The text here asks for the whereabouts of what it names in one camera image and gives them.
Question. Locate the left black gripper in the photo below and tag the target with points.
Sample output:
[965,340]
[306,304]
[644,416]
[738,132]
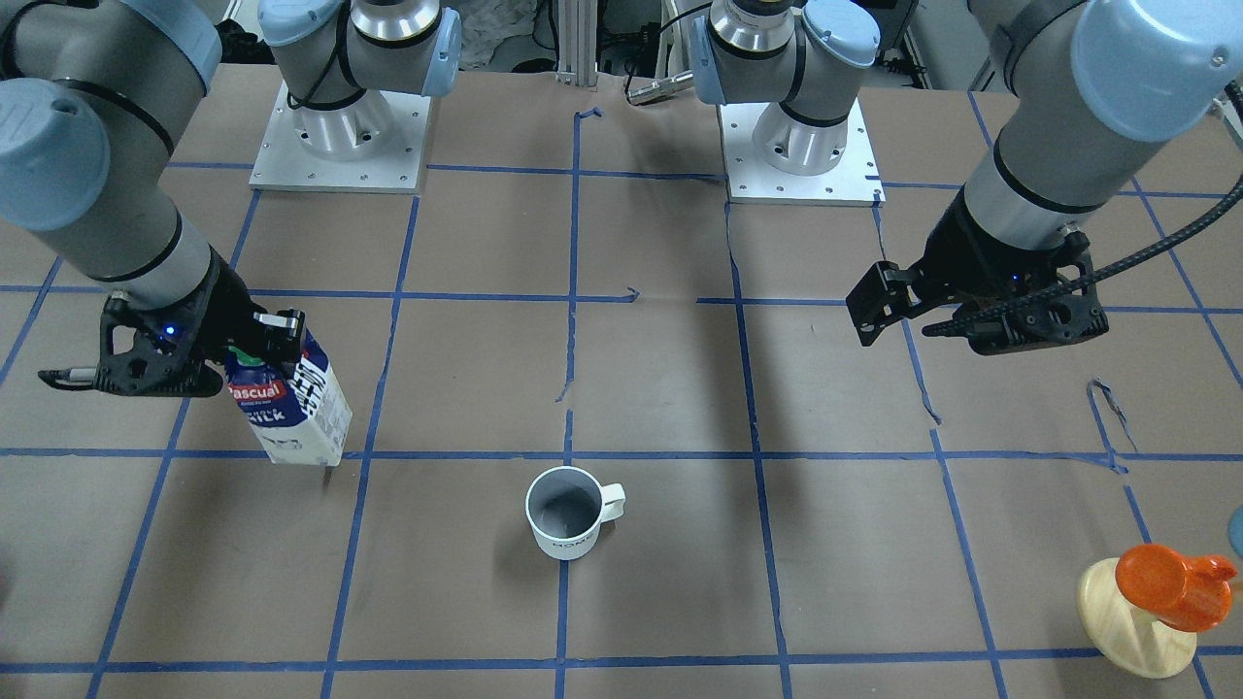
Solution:
[961,254]

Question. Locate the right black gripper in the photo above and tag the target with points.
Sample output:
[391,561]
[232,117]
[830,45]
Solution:
[230,309]

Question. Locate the blue white milk carton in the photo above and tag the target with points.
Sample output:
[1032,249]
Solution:
[301,417]

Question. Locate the white grey mug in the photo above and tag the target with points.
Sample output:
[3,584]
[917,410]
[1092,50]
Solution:
[566,507]

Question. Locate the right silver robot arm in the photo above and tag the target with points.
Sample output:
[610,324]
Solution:
[96,97]

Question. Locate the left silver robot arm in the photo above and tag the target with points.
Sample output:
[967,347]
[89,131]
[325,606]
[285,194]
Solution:
[1103,86]

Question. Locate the light blue mug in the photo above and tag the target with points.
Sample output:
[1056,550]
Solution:
[1234,531]

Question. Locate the orange mug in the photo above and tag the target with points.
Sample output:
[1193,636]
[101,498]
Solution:
[1189,594]

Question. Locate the wooden mug tree stand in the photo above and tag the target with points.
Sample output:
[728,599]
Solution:
[1135,640]

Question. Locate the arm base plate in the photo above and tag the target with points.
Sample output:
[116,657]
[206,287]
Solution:
[772,159]
[375,145]

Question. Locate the aluminium frame post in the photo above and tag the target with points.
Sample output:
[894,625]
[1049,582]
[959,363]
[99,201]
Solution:
[576,25]

